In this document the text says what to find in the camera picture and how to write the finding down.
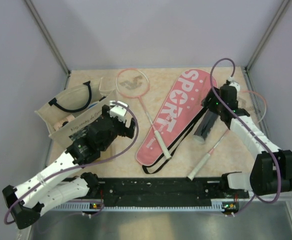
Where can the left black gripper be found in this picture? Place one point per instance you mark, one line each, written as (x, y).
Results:
(125, 131)

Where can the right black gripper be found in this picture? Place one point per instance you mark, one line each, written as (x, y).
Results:
(210, 95)

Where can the black shuttlecock tube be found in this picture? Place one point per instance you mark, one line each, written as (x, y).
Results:
(205, 126)

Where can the pink racket cover bag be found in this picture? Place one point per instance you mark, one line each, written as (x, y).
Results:
(178, 115)

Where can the pink badminton racket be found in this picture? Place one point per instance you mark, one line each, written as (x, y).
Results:
(256, 106)
(132, 83)

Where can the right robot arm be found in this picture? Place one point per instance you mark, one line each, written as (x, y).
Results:
(272, 169)

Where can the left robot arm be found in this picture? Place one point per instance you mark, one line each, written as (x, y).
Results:
(30, 200)

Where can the beige floral tote bag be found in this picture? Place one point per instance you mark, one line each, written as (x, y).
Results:
(72, 110)

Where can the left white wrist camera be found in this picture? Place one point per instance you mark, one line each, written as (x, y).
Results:
(118, 111)

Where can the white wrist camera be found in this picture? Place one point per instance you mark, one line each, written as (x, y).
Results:
(118, 111)
(231, 82)

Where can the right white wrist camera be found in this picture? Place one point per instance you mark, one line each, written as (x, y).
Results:
(231, 82)

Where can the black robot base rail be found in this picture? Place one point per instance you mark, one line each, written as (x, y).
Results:
(150, 192)

